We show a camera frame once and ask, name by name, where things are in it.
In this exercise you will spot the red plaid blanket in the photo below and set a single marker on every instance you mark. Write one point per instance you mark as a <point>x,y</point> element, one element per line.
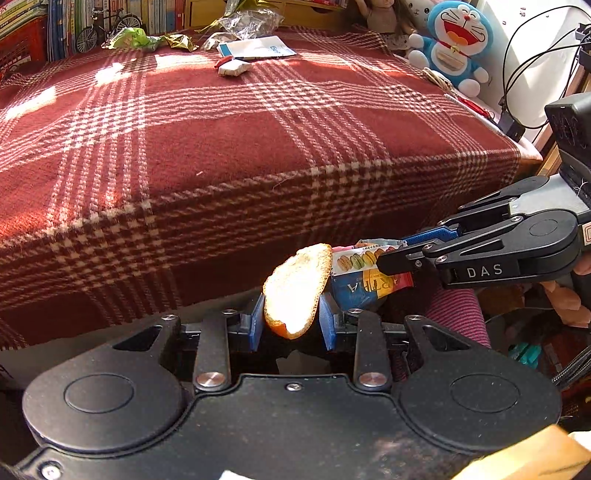
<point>231,138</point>

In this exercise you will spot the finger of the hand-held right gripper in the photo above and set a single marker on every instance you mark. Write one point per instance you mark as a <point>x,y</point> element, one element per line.
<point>429,235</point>
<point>406,261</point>

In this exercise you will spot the small red wrapper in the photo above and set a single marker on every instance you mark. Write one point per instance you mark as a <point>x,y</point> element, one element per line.
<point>224,61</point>

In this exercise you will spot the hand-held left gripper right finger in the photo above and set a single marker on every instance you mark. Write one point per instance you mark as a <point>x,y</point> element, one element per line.
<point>327,325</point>

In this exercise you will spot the red white pen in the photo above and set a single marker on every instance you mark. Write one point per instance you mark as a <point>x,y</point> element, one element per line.
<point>475,108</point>

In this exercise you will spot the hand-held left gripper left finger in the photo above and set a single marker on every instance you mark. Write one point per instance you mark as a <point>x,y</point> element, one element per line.
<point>256,323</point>

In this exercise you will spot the flat white blue packet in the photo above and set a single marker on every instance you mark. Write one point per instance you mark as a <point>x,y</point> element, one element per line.
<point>258,48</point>

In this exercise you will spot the stack of flat picture books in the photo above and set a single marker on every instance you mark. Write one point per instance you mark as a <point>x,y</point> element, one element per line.
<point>21,14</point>

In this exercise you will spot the clear plastic bag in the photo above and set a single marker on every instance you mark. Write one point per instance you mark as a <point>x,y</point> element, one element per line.
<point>251,23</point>

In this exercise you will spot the miniature black bicycle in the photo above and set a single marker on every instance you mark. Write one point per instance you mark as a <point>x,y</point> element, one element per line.
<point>85,41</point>

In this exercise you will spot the tan wooden board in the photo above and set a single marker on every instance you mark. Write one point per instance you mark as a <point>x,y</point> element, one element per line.
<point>545,454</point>

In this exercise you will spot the wooden drawer organizer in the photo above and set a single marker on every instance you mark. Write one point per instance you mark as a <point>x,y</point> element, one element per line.
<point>304,16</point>

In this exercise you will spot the row of tall mixed books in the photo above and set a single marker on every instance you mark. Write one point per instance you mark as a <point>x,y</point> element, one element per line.
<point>157,14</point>

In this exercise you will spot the person's right hand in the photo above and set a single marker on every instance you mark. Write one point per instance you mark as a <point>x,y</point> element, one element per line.
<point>585,272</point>

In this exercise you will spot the crumpled white wrapper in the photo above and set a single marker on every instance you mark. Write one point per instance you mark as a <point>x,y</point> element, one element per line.
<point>235,68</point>

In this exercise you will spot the red plastic basket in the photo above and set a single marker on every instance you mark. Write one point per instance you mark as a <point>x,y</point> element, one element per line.
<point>18,55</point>

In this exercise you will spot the pink striped pants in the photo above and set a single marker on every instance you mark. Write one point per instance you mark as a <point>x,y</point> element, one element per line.
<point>457,314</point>

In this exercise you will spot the black power adapter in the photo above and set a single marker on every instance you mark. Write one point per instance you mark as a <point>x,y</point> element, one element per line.
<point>511,125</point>

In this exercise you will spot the brown haired doll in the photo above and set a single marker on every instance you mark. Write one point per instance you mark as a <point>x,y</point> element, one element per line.
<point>383,16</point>

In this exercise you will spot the blue pink snack packet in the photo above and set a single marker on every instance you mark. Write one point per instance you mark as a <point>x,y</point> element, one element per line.
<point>355,290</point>

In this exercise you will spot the small gold wrapper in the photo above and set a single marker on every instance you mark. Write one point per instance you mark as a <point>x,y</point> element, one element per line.
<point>180,42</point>

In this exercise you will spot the blue cat plush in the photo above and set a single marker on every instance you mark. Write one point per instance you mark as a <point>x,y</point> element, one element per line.
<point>457,27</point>

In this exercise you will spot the crumpled green wrapper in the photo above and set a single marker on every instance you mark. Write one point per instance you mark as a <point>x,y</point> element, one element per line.
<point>136,38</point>

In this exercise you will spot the teal plastic clip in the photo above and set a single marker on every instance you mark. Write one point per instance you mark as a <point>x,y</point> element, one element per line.
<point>526,355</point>

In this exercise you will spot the white bunny plush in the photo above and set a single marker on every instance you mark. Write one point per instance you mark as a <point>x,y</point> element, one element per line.
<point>422,9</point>

